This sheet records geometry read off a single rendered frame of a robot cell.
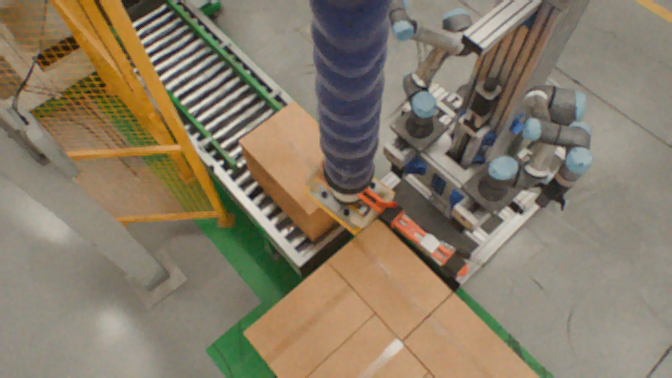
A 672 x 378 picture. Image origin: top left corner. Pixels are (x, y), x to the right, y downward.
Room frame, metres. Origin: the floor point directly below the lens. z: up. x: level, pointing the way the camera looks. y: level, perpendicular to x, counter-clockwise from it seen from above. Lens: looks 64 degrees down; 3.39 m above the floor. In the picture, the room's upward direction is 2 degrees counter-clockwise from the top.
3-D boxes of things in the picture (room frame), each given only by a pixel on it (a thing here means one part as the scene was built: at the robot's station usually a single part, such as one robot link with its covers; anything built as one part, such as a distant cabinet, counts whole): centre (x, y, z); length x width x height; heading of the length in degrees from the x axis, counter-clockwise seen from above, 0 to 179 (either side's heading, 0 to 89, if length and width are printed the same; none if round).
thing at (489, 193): (1.14, -0.78, 1.09); 0.15 x 0.15 x 0.10
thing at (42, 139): (1.14, 1.14, 1.62); 0.20 x 0.05 x 0.30; 40
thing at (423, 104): (1.52, -0.45, 1.20); 0.13 x 0.12 x 0.14; 11
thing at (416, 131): (1.51, -0.45, 1.09); 0.15 x 0.15 x 0.10
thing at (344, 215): (1.04, 0.01, 1.14); 0.34 x 0.10 x 0.05; 46
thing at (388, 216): (0.93, -0.24, 1.24); 0.10 x 0.08 x 0.06; 136
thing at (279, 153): (1.43, 0.18, 0.75); 0.60 x 0.40 x 0.40; 40
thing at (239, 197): (1.84, 0.96, 0.50); 2.31 x 0.05 x 0.19; 40
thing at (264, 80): (2.25, 0.45, 0.50); 2.31 x 0.05 x 0.19; 40
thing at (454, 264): (0.68, -0.49, 1.24); 0.08 x 0.07 x 0.05; 46
